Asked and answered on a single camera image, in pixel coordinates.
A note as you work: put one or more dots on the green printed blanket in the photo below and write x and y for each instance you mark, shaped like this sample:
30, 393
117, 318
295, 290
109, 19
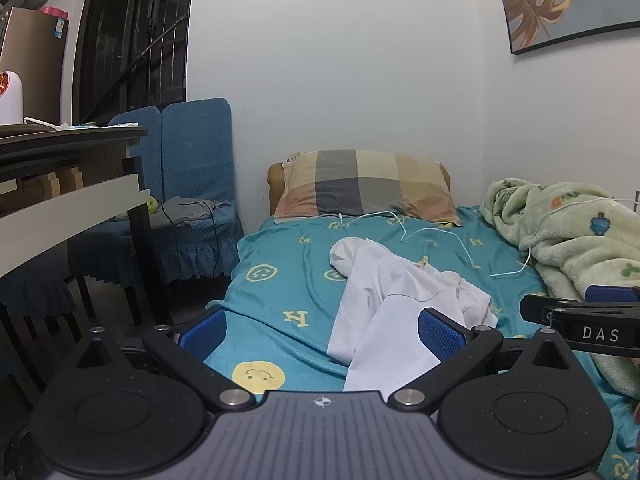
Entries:
575, 240

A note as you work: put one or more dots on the wooden desk with white rail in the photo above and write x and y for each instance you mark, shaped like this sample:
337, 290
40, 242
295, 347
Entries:
50, 210

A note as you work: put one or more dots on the white shirt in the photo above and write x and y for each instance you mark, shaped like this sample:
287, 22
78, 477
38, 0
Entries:
390, 300

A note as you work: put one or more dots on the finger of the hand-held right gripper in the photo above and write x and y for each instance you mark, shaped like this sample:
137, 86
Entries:
550, 306

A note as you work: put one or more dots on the teal printed bed sheet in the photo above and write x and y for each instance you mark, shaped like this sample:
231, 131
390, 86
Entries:
300, 280

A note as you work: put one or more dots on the pink container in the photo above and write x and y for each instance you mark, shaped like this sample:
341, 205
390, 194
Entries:
52, 12

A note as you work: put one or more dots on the white round appliance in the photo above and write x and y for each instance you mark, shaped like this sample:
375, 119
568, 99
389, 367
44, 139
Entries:
11, 100

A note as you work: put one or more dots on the gold leaf wall picture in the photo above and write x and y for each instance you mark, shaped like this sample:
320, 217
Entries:
540, 5

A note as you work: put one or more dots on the dark window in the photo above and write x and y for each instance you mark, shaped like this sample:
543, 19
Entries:
125, 35

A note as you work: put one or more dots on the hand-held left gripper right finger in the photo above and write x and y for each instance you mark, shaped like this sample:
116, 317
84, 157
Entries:
442, 332

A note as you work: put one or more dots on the checked pillow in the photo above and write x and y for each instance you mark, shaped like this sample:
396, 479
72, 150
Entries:
360, 185

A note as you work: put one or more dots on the tan cushion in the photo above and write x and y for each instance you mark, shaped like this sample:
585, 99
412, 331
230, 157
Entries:
274, 185

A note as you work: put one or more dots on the green plush toy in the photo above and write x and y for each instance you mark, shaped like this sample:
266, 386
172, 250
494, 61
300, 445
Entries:
152, 206

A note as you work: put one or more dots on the grey cloth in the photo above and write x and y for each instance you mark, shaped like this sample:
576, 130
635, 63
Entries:
180, 210

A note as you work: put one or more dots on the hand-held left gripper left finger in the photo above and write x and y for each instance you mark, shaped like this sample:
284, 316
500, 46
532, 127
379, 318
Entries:
202, 332

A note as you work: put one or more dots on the brown fridge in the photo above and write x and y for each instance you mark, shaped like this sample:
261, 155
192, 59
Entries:
35, 50

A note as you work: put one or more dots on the white papers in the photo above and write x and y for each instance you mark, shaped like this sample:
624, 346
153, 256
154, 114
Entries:
50, 124

